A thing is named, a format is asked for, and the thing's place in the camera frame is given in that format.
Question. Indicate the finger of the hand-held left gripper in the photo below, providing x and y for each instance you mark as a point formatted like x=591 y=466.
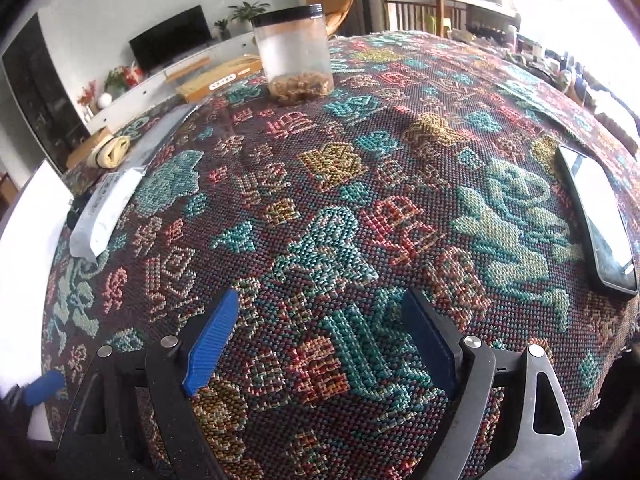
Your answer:
x=44 y=388

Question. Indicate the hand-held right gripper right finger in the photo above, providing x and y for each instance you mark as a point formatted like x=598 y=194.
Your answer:
x=430 y=340

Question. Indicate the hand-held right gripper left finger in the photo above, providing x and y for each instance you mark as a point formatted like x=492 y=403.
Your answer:
x=210 y=345

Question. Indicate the white board panel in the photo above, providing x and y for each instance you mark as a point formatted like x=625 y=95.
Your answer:
x=25 y=260

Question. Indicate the colourful woven tablecloth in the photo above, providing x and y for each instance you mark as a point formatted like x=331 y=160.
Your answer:
x=350 y=210

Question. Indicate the silver foil packet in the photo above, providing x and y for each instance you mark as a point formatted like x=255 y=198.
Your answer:
x=107 y=200

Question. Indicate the black smartphone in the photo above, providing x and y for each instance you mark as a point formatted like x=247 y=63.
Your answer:
x=595 y=210

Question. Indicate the cream rolled cushion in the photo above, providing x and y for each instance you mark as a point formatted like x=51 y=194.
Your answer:
x=112 y=152

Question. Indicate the white television cabinet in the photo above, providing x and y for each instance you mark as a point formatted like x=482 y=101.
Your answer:
x=150 y=91

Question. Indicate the flat cardboard box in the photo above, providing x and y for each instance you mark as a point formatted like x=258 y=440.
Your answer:
x=215 y=82

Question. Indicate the orange padded bench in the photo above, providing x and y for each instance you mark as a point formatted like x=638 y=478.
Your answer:
x=189 y=69

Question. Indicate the red festive ornament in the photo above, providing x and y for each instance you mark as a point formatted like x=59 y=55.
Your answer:
x=137 y=76

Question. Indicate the red flower arrangement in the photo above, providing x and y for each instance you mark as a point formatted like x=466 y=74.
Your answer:
x=87 y=94

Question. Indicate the bushy green potted plant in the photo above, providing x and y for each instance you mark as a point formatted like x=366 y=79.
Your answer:
x=116 y=80

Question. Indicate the dark display bookshelf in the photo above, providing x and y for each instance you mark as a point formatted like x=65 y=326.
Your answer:
x=35 y=90

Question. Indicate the clear jar with black lid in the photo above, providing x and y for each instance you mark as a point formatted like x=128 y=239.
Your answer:
x=292 y=50

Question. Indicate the black television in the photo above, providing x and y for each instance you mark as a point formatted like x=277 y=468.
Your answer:
x=170 y=37

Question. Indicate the small potted plant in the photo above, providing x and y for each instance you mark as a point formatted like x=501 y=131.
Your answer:
x=222 y=27

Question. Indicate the wooden chair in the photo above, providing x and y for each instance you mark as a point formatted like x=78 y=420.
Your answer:
x=415 y=10

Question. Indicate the large green potted plant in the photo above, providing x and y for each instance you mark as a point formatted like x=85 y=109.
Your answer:
x=247 y=12

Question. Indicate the orange lounge chair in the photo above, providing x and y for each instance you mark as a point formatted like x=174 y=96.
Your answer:
x=335 y=7

